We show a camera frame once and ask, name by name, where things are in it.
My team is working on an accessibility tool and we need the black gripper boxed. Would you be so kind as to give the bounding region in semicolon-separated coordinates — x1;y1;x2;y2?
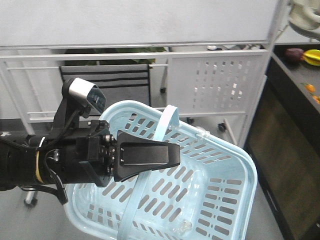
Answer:
37;120;181;187

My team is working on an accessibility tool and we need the light blue plastic basket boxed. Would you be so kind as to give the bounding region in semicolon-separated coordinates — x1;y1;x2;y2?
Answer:
64;100;258;240

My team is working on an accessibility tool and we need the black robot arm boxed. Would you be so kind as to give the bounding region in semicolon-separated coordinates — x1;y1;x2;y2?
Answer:
0;120;181;191

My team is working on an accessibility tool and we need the black fruit display stand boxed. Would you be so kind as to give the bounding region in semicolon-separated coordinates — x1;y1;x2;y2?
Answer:
245;45;320;240

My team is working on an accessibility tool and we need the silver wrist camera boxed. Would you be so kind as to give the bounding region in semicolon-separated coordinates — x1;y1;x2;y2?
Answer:
62;77;106;118

